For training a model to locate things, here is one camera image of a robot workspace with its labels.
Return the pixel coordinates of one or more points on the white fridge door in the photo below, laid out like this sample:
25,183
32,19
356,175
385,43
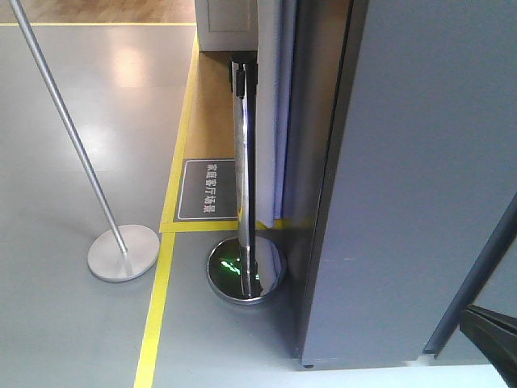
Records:
419,200

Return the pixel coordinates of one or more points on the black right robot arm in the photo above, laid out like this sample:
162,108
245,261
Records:
494,334

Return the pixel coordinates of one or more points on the white panel behind fridge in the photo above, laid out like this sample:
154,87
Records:
276,30

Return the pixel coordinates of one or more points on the dark floor sign label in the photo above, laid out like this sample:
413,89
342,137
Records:
207,190

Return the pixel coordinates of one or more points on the polished chrome stanchion post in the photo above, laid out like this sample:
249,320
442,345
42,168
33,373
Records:
248,268

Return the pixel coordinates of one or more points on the steel stanchion post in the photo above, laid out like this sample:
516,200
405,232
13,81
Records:
124,252

